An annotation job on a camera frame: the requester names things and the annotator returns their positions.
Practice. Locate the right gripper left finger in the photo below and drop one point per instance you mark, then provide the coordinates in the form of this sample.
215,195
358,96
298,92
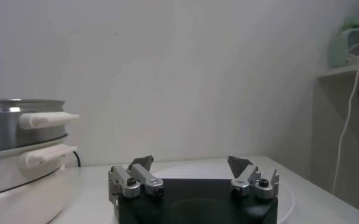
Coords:
142,176

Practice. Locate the large white plate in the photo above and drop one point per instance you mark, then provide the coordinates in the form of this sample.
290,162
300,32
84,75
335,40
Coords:
194,173

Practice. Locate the cream electric cooker base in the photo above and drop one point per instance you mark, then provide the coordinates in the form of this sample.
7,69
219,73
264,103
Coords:
14,198

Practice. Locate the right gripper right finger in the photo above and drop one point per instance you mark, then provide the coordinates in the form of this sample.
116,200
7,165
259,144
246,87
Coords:
246,176

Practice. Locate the pale green kettle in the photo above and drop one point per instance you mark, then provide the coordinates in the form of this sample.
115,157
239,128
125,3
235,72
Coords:
343,45

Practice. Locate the white wall shelf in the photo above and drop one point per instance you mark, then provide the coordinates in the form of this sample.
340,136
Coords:
337,71

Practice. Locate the perforated steel steamer basket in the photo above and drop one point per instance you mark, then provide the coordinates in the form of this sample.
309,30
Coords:
2,131

